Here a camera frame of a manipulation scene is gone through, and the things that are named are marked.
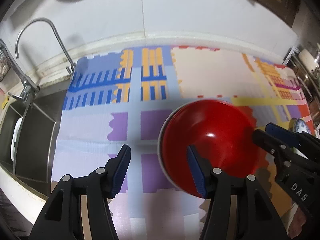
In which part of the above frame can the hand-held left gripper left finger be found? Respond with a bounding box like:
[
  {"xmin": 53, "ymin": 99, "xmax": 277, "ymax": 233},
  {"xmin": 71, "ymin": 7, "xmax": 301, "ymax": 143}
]
[{"xmin": 32, "ymin": 144, "xmax": 132, "ymax": 240}]

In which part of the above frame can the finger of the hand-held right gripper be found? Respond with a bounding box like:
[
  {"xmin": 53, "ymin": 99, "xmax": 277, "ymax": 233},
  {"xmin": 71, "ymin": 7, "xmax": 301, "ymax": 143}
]
[
  {"xmin": 265, "ymin": 122, "xmax": 320, "ymax": 153},
  {"xmin": 251, "ymin": 128, "xmax": 292, "ymax": 161}
]

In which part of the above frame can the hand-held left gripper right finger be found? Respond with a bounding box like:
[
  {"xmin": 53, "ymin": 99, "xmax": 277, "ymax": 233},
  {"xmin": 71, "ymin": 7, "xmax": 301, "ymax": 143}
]
[{"xmin": 187, "ymin": 145, "xmax": 292, "ymax": 240}]

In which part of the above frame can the red and black bowl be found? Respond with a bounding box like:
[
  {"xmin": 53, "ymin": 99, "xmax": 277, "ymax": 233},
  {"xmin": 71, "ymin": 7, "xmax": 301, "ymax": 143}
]
[{"xmin": 160, "ymin": 99, "xmax": 267, "ymax": 197}]

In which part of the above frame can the person's right hand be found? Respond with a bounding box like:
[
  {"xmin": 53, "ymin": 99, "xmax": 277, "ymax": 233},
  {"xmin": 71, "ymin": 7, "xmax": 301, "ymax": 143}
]
[{"xmin": 287, "ymin": 205, "xmax": 309, "ymax": 239}]

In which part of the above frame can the colourful patterned mat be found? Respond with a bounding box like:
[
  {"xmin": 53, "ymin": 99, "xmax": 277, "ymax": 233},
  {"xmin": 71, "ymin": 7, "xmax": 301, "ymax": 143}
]
[{"xmin": 51, "ymin": 45, "xmax": 313, "ymax": 240}]

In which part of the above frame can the large steel pot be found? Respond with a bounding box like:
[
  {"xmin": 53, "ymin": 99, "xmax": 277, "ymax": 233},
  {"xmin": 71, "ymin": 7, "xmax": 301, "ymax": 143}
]
[{"xmin": 296, "ymin": 65, "xmax": 320, "ymax": 100}]

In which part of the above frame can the white storage rack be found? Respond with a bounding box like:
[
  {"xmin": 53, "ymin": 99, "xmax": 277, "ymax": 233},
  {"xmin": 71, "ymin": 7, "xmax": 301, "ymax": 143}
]
[{"xmin": 282, "ymin": 45, "xmax": 320, "ymax": 103}]

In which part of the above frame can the cream saucepan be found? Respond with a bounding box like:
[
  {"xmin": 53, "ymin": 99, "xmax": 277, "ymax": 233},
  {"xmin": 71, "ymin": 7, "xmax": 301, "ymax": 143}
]
[{"xmin": 299, "ymin": 49, "xmax": 320, "ymax": 67}]

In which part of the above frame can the stainless steel sink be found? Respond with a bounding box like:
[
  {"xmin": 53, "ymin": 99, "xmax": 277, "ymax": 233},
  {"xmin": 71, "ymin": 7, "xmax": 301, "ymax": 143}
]
[{"xmin": 0, "ymin": 90, "xmax": 68, "ymax": 195}]

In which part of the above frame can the white plastic basin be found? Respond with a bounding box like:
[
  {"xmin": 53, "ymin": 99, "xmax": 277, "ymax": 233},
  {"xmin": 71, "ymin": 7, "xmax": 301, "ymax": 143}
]
[{"xmin": 10, "ymin": 117, "xmax": 24, "ymax": 161}]

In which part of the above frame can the large chrome faucet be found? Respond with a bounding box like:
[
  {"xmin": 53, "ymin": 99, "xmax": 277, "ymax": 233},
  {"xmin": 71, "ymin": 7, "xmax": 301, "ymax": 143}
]
[{"xmin": 0, "ymin": 39, "xmax": 40, "ymax": 100}]

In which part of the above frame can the slim gooseneck faucet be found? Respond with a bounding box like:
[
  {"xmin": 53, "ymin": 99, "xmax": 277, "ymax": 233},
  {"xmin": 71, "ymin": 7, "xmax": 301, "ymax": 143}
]
[{"xmin": 15, "ymin": 17, "xmax": 77, "ymax": 77}]

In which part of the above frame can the dark brown window frame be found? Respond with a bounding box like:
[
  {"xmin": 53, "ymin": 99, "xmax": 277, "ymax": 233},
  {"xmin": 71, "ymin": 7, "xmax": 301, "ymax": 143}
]
[{"xmin": 207, "ymin": 0, "xmax": 302, "ymax": 28}]

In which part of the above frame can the black wire basket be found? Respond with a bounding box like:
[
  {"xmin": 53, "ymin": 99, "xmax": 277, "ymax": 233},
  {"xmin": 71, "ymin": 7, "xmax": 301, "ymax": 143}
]
[{"xmin": 0, "ymin": 50, "xmax": 12, "ymax": 83}]

